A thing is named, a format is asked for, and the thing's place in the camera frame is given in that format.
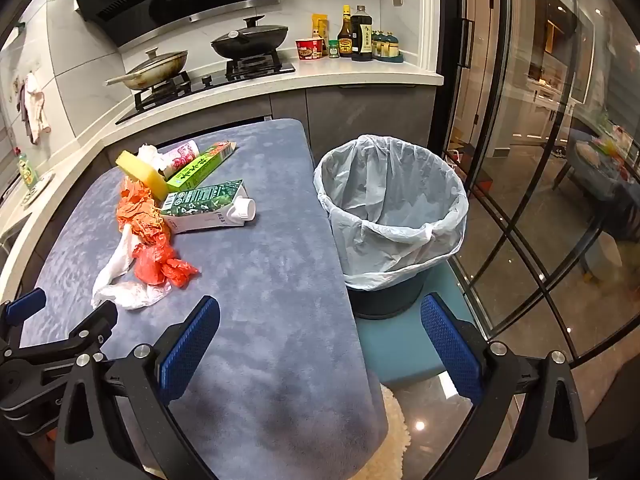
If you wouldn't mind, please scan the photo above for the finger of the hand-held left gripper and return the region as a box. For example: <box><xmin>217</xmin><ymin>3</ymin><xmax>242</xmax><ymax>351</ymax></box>
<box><xmin>0</xmin><ymin>287</ymin><xmax>47</xmax><ymax>356</ymax></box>
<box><xmin>0</xmin><ymin>300</ymin><xmax>119</xmax><ymax>376</ymax></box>

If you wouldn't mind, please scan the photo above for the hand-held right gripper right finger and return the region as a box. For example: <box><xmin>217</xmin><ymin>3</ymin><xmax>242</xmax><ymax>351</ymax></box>
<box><xmin>420</xmin><ymin>292</ymin><xmax>593</xmax><ymax>480</ymax></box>

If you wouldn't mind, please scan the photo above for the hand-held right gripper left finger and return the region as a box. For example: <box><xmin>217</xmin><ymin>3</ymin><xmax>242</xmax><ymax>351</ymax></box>
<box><xmin>54</xmin><ymin>295</ymin><xmax>221</xmax><ymax>480</ymax></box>

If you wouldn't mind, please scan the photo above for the dark teal trash bin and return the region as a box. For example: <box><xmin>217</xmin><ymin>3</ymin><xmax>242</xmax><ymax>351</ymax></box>
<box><xmin>345</xmin><ymin>257</ymin><xmax>432</xmax><ymax>321</ymax></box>

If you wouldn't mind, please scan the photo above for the orange plastic bag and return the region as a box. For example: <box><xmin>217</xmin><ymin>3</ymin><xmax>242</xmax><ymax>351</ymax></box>
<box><xmin>116</xmin><ymin>177</ymin><xmax>173</xmax><ymax>246</ymax></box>

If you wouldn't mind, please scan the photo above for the trash bin with grey liner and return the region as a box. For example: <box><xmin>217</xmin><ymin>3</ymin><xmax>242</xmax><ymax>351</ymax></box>
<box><xmin>313</xmin><ymin>134</ymin><xmax>470</xmax><ymax>291</ymax></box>

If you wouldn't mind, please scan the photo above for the white plastic bag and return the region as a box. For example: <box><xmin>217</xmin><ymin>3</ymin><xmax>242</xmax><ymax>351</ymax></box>
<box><xmin>91</xmin><ymin>225</ymin><xmax>173</xmax><ymax>311</ymax></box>

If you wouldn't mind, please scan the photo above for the teal stool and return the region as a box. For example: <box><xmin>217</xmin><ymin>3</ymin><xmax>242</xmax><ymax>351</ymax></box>
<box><xmin>355</xmin><ymin>260</ymin><xmax>476</xmax><ymax>386</ymax></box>

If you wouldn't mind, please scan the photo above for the red plastic bag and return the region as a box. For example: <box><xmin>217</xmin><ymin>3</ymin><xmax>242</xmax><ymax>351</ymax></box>
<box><xmin>132</xmin><ymin>237</ymin><xmax>201</xmax><ymax>290</ymax></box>

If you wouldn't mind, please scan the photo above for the cream fluffy rug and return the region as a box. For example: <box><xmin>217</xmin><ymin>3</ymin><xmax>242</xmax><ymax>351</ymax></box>
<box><xmin>357</xmin><ymin>385</ymin><xmax>412</xmax><ymax>480</ymax></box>

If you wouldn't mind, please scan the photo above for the white plate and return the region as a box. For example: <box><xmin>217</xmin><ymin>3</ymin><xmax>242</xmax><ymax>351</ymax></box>
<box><xmin>20</xmin><ymin>172</ymin><xmax>57</xmax><ymax>207</ymax></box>

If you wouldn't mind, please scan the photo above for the green dish soap bottle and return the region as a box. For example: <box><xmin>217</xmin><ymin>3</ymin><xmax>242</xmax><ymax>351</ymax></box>
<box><xmin>17</xmin><ymin>152</ymin><xmax>40</xmax><ymax>191</ymax></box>

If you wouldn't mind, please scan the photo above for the green milk carton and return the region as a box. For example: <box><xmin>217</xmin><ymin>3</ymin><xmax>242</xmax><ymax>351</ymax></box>
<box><xmin>161</xmin><ymin>179</ymin><xmax>257</xmax><ymax>234</ymax></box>

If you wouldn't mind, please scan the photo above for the yellow sponge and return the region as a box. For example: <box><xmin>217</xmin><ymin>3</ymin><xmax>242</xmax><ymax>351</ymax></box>
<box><xmin>116</xmin><ymin>150</ymin><xmax>170</xmax><ymax>200</ymax></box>

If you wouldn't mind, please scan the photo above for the crumpled white tissue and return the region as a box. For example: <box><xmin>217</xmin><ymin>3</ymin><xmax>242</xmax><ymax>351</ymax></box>
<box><xmin>137</xmin><ymin>144</ymin><xmax>173</xmax><ymax>181</ymax></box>

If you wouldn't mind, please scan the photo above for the pink floral packet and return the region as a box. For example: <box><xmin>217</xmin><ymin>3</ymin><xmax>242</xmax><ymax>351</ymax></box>
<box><xmin>165</xmin><ymin>140</ymin><xmax>201</xmax><ymax>177</ymax></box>

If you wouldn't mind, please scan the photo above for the green cardboard box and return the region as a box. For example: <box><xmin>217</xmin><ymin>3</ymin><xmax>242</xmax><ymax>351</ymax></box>
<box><xmin>166</xmin><ymin>141</ymin><xmax>238</xmax><ymax>193</ymax></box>

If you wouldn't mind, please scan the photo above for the pink hanging cloth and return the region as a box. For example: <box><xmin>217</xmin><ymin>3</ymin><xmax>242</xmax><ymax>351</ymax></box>
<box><xmin>22</xmin><ymin>71</ymin><xmax>52</xmax><ymax>145</ymax></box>

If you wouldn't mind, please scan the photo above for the glass sliding door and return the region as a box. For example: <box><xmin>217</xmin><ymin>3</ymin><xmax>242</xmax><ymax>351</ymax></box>
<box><xmin>435</xmin><ymin>0</ymin><xmax>640</xmax><ymax>361</ymax></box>

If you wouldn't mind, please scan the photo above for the grey kitchen cabinet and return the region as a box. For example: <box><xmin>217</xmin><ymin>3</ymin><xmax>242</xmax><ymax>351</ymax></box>
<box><xmin>270</xmin><ymin>84</ymin><xmax>441</xmax><ymax>163</ymax></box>

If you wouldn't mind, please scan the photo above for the cream wok with lid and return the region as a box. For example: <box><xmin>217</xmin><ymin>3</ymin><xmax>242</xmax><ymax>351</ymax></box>
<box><xmin>104</xmin><ymin>46</ymin><xmax>190</xmax><ymax>92</ymax></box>

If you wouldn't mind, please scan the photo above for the black gas stove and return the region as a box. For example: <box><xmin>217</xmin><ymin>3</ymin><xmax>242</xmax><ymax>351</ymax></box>
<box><xmin>115</xmin><ymin>57</ymin><xmax>297</xmax><ymax>126</ymax></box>

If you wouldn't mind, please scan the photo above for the teal condiment jar set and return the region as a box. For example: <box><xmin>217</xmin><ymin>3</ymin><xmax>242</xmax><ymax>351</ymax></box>
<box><xmin>372</xmin><ymin>30</ymin><xmax>405</xmax><ymax>65</ymax></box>

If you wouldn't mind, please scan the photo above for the black pan with lid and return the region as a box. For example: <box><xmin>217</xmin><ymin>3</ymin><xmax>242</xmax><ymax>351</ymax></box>
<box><xmin>210</xmin><ymin>15</ymin><xmax>290</xmax><ymax>59</ymax></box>

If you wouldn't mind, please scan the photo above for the red instant noodle cup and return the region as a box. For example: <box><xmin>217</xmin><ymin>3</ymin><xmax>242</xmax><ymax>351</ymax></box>
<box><xmin>295</xmin><ymin>37</ymin><xmax>323</xmax><ymax>62</ymax></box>

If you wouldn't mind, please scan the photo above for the yellow-cap sauce bottle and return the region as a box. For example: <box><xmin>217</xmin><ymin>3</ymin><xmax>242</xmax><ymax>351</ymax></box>
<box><xmin>337</xmin><ymin>5</ymin><xmax>355</xmax><ymax>58</ymax></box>

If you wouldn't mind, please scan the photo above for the dark soy sauce bottle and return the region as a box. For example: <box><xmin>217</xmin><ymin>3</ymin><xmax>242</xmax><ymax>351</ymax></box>
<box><xmin>350</xmin><ymin>6</ymin><xmax>375</xmax><ymax>58</ymax></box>

